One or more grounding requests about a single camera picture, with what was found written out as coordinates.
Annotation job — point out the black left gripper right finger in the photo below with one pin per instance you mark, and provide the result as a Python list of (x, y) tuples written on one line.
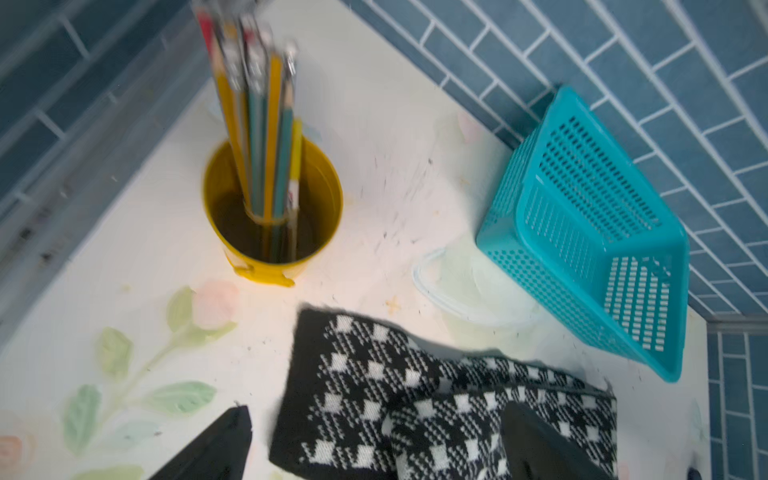
[(535, 450)]

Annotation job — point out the teal plastic mesh basket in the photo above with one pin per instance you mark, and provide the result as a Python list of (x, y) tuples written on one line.
[(579, 228)]

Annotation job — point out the black white smiley scarf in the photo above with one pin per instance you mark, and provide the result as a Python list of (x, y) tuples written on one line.
[(364, 400)]

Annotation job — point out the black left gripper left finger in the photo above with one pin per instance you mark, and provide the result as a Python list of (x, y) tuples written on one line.
[(219, 452)]

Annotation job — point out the floral table mat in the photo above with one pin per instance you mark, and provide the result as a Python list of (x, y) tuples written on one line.
[(146, 334)]

